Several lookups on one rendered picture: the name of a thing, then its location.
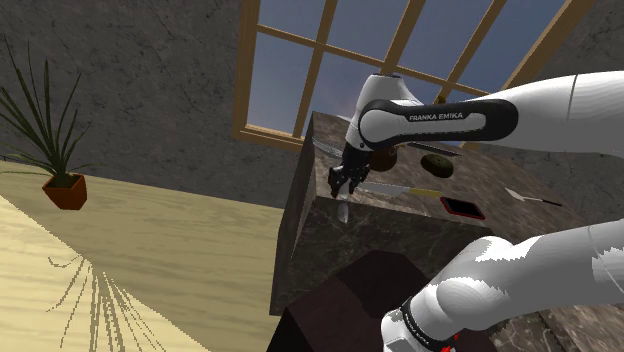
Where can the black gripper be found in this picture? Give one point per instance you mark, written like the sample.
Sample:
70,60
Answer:
352,163

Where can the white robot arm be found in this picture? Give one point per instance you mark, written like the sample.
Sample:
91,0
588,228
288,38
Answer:
531,122

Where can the brown round fruit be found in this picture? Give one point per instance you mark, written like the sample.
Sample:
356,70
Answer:
384,160

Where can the dark olive round fruit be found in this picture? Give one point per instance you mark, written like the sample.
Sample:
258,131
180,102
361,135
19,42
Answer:
436,164

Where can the dark grey long knife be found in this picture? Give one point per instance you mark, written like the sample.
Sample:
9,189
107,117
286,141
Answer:
436,149

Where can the red framed black phone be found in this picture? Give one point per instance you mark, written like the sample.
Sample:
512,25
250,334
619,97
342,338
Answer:
462,208

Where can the dark maroon robot stand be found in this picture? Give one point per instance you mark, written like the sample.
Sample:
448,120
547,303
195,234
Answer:
341,302

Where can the potted plant in brown pot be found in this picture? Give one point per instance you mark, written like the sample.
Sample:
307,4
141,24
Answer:
64,191

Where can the wooden frame window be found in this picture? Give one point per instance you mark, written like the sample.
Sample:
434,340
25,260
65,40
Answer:
246,73

